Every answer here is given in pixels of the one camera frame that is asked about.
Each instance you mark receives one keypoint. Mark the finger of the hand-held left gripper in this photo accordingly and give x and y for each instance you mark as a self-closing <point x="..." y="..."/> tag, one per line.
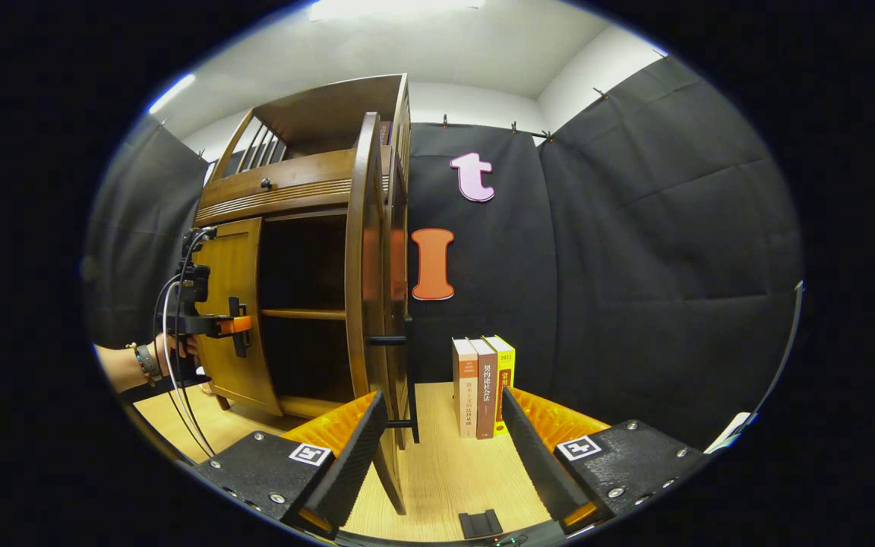
<point x="238" y="325"/>

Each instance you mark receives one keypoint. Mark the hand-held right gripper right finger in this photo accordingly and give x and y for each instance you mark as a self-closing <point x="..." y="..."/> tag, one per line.
<point x="536" y="463"/>

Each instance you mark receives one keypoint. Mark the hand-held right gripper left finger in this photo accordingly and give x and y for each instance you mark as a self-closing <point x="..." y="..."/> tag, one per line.
<point x="346" y="471"/>

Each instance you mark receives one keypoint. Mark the wooden cabinet door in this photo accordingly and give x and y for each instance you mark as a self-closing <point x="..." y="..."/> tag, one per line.
<point x="244" y="380"/>
<point x="365" y="266"/>

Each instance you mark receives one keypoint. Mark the wooden double-door shoe cabinet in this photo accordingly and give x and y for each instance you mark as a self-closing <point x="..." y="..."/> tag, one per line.
<point x="308" y="114"/>

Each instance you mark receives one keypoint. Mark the wooden inner shelf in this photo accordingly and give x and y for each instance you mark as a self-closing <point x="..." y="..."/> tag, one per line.
<point x="301" y="313"/>

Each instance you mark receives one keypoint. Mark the brown book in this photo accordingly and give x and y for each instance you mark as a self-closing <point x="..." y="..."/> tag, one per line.
<point x="486" y="395"/>

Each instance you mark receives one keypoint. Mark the dark wristband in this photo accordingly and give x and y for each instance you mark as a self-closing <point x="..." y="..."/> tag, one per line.
<point x="147" y="362"/>

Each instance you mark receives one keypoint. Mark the yellow book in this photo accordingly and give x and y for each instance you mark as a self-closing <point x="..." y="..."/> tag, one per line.
<point x="506" y="372"/>

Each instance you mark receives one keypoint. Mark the ceiling light panel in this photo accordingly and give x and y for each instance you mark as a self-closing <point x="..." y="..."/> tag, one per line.
<point x="172" y="93"/>

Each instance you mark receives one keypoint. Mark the white sheet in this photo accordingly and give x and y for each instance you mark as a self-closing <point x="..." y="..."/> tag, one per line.
<point x="730" y="431"/>

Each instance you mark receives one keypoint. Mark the black backdrop cloth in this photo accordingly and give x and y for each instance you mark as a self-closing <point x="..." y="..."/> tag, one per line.
<point x="635" y="266"/>

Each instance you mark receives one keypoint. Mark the maroon shelf book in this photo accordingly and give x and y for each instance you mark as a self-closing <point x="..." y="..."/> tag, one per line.
<point x="385" y="133"/>

